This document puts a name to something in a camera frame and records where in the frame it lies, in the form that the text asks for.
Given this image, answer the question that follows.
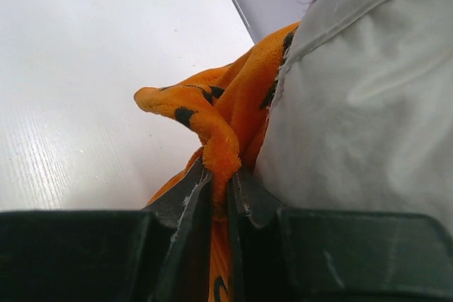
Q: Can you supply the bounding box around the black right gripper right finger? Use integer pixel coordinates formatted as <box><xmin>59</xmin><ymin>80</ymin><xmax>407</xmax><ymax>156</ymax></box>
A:
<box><xmin>227</xmin><ymin>169</ymin><xmax>284</xmax><ymax>301</ymax></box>

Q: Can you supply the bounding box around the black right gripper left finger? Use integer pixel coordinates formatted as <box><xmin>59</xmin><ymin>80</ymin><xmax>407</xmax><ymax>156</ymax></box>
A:
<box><xmin>141</xmin><ymin>159</ymin><xmax>212</xmax><ymax>301</ymax></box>

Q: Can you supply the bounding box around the orange patterned plush pillowcase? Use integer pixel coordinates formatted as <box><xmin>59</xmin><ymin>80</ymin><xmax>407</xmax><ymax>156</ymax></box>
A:
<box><xmin>134</xmin><ymin>23</ymin><xmax>299</xmax><ymax>301</ymax></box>

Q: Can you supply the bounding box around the white pillow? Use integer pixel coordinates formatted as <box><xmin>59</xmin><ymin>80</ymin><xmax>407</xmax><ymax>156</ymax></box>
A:
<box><xmin>254</xmin><ymin>0</ymin><xmax>452</xmax><ymax>229</ymax></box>

